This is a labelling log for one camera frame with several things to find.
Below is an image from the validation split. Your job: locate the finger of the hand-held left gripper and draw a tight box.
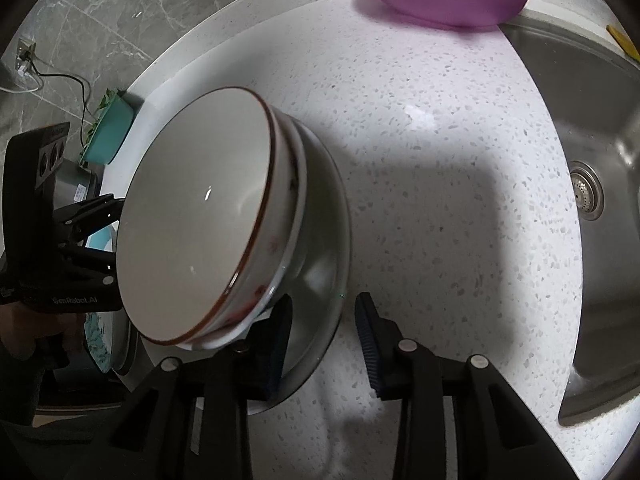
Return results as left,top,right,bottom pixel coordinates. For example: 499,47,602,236
59,244,118,287
54,194,127,237

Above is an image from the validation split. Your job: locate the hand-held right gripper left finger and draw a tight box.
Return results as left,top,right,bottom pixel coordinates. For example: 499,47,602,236
107,294,296,480

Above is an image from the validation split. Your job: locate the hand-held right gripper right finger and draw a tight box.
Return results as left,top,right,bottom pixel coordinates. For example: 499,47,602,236
354,292,576,480

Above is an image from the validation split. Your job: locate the large teal floral plate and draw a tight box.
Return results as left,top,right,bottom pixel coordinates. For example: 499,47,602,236
82,225,132,375

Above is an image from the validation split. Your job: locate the large white bowl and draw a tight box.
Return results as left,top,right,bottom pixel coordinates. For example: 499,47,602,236
135,125,352,417

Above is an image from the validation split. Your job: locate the white bowl with red print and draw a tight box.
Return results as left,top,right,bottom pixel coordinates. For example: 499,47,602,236
114,87,301,347

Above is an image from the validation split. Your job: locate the white bowl with dark rim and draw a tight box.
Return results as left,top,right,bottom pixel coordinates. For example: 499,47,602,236
180,110,309,354

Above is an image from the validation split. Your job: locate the person's left hand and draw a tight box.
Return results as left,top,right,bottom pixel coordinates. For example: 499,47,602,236
0,305,78,367

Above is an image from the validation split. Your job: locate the teal basin with greens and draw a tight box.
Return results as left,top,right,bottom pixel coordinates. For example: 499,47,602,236
80,89,136,166

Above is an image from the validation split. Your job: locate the stainless steel sink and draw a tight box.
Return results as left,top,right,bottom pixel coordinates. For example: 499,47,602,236
500,10,640,428

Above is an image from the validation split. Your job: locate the yellow sponge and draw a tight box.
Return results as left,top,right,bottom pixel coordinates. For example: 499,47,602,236
606,25,640,62

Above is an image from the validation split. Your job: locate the black power cord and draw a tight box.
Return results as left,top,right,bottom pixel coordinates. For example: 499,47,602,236
20,60,108,128

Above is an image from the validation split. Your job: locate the wall power outlet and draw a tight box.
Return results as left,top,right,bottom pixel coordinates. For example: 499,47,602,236
15,37,37,78

